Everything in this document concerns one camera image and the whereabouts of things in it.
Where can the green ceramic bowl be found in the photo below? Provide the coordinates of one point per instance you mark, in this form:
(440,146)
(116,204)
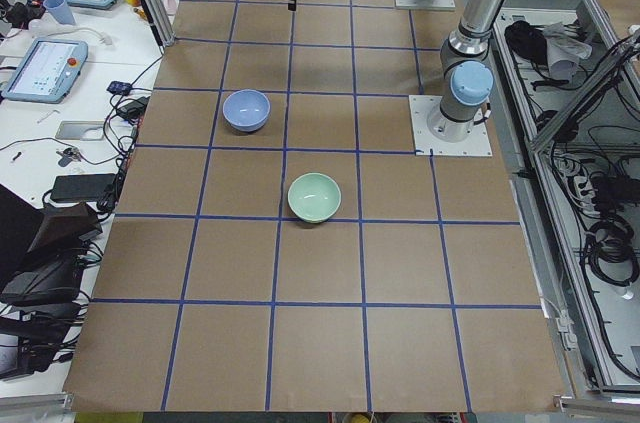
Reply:
(314,197)

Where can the blue ceramic bowl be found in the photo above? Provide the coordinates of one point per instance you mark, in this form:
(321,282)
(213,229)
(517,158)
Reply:
(246,110)

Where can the black cloth bundle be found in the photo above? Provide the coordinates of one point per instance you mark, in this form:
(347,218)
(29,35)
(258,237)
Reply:
(527,42)

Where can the light blue plastic cup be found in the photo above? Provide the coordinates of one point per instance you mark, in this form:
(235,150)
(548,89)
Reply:
(60,11)

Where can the near teach pendant tablet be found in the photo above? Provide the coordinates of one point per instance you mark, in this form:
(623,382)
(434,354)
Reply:
(47,72)

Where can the grey crumpled cloth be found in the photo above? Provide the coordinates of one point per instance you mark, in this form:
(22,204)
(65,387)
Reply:
(564,53)

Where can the black power brick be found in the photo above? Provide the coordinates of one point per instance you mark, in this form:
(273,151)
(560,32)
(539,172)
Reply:
(81,187)

